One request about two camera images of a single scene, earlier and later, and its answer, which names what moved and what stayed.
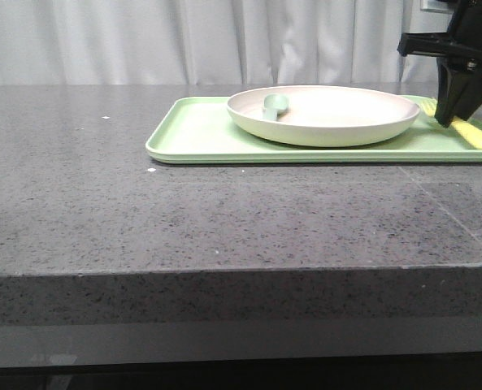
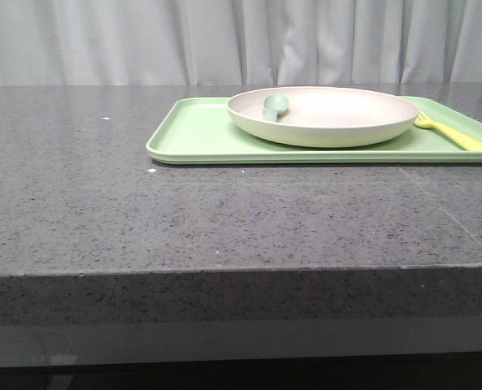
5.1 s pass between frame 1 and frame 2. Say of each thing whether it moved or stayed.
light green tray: stayed
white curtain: stayed
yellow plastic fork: moved
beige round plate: stayed
